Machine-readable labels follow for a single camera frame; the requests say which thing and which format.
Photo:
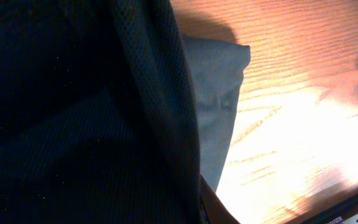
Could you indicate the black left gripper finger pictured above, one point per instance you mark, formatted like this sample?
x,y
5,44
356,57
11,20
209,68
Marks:
x,y
213,209

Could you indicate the black shirt with white logo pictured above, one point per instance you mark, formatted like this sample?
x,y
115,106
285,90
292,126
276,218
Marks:
x,y
109,114

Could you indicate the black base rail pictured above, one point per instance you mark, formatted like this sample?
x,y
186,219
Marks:
x,y
341,207

